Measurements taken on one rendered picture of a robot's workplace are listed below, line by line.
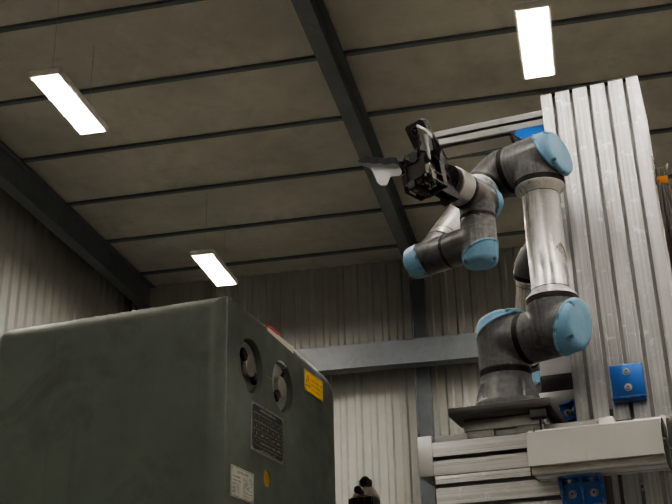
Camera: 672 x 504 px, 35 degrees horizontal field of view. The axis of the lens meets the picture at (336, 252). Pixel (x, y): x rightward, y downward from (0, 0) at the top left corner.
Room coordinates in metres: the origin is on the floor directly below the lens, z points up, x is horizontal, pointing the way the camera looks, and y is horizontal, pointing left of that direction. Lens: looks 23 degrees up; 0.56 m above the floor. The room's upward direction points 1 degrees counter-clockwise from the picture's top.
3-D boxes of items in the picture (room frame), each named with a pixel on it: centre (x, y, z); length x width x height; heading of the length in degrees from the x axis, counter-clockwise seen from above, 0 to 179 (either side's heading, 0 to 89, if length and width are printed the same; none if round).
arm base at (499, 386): (2.33, -0.38, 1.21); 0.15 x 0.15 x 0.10
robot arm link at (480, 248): (2.06, -0.29, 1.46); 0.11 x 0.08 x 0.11; 48
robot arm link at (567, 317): (2.24, -0.48, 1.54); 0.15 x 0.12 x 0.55; 48
